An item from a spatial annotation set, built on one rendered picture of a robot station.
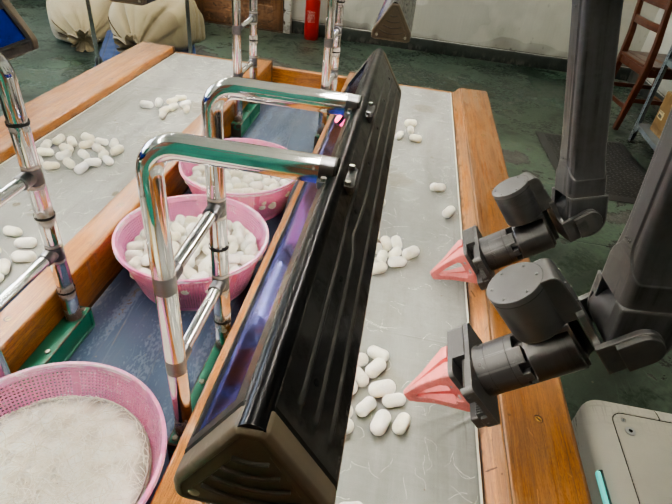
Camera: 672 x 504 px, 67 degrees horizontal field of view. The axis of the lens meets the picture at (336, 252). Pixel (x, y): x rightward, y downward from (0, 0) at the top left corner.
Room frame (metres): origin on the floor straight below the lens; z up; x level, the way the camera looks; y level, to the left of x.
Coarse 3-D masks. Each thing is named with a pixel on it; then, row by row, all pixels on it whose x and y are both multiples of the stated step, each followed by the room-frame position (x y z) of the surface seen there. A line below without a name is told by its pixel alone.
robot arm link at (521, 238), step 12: (540, 216) 0.68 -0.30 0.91; (516, 228) 0.69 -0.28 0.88; (528, 228) 0.68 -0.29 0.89; (540, 228) 0.67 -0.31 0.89; (552, 228) 0.69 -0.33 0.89; (516, 240) 0.68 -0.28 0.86; (528, 240) 0.67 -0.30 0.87; (540, 240) 0.67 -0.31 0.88; (552, 240) 0.67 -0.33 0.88; (528, 252) 0.67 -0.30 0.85; (540, 252) 0.67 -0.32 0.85
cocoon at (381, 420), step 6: (378, 414) 0.40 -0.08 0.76; (384, 414) 0.40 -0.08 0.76; (372, 420) 0.39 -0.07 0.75; (378, 420) 0.39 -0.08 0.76; (384, 420) 0.39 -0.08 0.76; (390, 420) 0.40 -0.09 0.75; (372, 426) 0.38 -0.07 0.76; (378, 426) 0.38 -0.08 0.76; (384, 426) 0.38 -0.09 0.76; (372, 432) 0.38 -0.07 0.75; (378, 432) 0.38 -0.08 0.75; (384, 432) 0.38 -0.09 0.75
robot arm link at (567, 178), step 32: (576, 0) 0.77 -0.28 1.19; (608, 0) 0.75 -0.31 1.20; (576, 32) 0.75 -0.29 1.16; (608, 32) 0.74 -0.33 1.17; (576, 64) 0.74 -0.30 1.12; (608, 64) 0.73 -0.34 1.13; (576, 96) 0.73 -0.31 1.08; (608, 96) 0.73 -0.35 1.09; (576, 128) 0.71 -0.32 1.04; (608, 128) 0.72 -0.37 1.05; (576, 160) 0.70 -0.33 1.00; (576, 192) 0.69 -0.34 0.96
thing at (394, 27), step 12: (396, 0) 1.11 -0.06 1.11; (408, 0) 1.29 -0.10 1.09; (384, 12) 1.10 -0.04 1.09; (396, 12) 1.09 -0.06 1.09; (408, 12) 1.20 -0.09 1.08; (384, 24) 1.09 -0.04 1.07; (396, 24) 1.09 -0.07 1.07; (408, 24) 1.12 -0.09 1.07; (372, 36) 1.09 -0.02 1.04; (384, 36) 1.09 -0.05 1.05; (396, 36) 1.09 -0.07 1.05; (408, 36) 1.09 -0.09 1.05
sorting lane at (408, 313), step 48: (432, 96) 1.69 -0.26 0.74; (432, 144) 1.30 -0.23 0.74; (432, 192) 1.03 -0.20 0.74; (432, 240) 0.84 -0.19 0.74; (384, 288) 0.67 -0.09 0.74; (432, 288) 0.69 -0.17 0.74; (384, 336) 0.56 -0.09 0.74; (432, 336) 0.57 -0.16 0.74; (432, 432) 0.40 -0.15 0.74; (384, 480) 0.32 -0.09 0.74; (432, 480) 0.33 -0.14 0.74; (480, 480) 0.34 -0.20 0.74
